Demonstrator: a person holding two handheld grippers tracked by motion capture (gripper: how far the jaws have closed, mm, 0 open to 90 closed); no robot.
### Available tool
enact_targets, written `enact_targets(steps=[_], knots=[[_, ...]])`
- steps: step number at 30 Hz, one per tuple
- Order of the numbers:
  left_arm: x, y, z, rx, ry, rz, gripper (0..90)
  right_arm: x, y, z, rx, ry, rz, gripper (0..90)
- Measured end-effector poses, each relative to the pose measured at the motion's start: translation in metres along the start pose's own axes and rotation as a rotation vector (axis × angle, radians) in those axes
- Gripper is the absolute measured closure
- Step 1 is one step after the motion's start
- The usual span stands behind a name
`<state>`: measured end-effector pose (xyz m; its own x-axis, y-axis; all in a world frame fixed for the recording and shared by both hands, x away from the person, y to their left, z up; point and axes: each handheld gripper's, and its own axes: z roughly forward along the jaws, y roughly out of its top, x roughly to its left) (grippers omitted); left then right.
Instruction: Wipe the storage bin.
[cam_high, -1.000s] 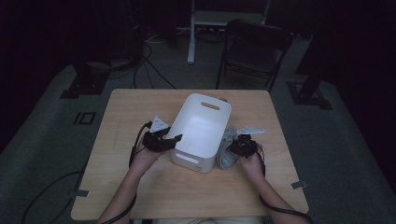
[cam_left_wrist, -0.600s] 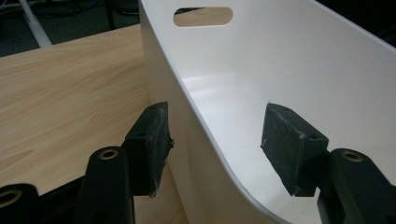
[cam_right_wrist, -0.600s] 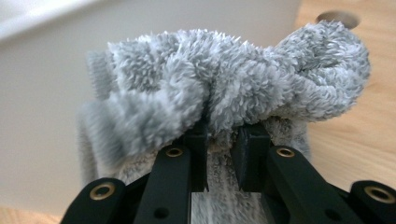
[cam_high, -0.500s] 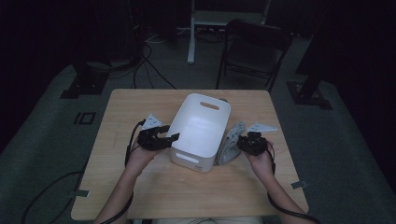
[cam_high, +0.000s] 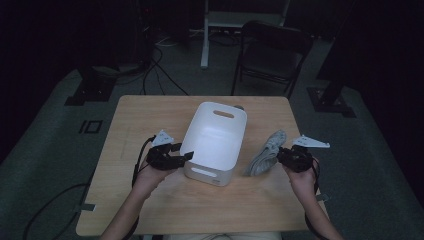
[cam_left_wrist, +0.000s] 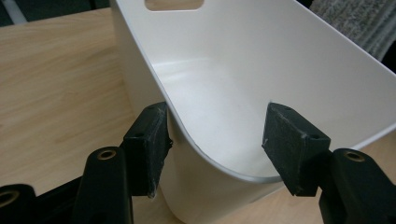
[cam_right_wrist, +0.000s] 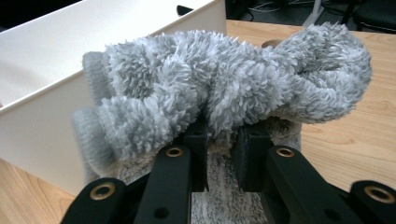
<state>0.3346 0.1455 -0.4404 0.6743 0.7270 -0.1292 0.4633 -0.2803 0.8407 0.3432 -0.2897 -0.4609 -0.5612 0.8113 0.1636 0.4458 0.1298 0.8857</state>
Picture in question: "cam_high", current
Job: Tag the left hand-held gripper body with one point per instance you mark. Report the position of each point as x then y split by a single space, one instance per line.
161 160

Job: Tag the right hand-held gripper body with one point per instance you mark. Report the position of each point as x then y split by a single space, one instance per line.
296 160

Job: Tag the grey knitted cloth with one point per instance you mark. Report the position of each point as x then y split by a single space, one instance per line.
266 156

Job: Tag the white plastic bin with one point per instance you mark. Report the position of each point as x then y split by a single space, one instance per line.
215 143

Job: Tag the person's left hand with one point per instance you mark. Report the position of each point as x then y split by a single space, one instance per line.
150 181

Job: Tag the person's right hand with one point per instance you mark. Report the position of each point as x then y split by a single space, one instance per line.
304 185

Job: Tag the grey tape strip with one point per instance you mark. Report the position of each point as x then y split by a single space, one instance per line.
87 207
323 197

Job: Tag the black folding chair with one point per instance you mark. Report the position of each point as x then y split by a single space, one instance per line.
276 40

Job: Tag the black stand with base plate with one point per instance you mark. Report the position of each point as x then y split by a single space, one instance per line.
91 90
330 100

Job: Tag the white metal desk frame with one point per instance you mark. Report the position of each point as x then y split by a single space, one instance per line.
205 43

